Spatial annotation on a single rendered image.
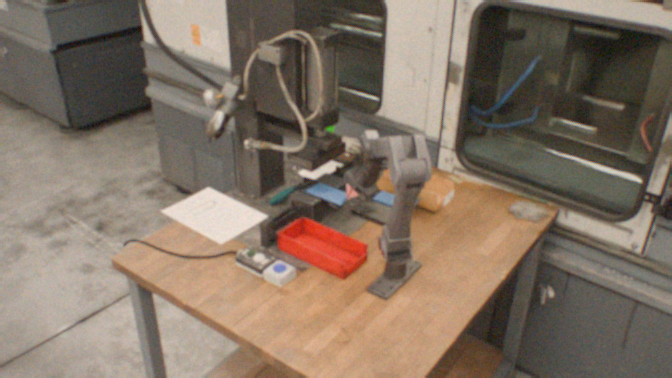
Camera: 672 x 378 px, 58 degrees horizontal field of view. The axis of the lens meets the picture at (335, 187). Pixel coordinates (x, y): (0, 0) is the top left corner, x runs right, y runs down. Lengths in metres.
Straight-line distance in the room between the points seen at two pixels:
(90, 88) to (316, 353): 3.70
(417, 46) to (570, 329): 1.22
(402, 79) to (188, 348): 1.51
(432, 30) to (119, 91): 3.22
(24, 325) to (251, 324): 1.79
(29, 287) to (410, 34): 2.27
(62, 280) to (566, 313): 2.43
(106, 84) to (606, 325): 3.87
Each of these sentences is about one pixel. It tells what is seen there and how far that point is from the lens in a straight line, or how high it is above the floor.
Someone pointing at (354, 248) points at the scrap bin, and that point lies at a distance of 1.84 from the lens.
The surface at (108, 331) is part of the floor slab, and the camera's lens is 3.08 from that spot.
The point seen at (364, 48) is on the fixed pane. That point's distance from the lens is 2.55.
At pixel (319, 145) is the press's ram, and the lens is 1.90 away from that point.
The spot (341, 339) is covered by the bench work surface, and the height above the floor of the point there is 0.90.
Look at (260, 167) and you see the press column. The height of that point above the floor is 1.02.
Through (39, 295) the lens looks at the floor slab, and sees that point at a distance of 3.41.
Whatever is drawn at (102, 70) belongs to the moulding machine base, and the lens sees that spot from 4.96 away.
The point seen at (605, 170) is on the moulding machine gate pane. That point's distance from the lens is 2.17.
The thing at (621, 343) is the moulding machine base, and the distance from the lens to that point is 2.49.
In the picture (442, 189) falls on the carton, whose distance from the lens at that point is 2.18.
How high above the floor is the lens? 2.00
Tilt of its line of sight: 30 degrees down
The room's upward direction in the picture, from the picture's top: 1 degrees clockwise
